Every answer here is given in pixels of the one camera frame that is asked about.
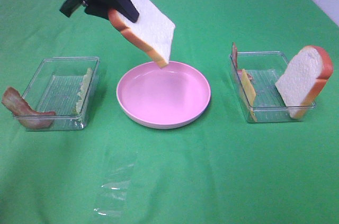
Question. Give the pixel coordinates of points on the white bread slice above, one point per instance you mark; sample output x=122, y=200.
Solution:
x=152, y=32
x=304, y=78

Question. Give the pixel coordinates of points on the green lettuce leaf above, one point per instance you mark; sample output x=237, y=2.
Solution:
x=84, y=85

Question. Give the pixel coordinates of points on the bacon strip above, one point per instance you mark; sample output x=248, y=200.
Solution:
x=234, y=54
x=14, y=102

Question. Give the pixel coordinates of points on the yellow cheese slice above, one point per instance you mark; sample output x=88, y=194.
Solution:
x=249, y=90

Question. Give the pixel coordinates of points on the clear left plastic container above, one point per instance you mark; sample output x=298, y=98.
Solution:
x=54, y=87

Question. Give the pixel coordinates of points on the pink round plate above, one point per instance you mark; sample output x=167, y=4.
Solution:
x=163, y=98

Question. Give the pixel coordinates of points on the clear plastic wrap strip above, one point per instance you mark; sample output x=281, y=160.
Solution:
x=112, y=191

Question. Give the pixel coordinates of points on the green table cloth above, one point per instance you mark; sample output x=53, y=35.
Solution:
x=219, y=169

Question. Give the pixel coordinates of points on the standing white bread slice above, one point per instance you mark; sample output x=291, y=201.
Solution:
x=304, y=78

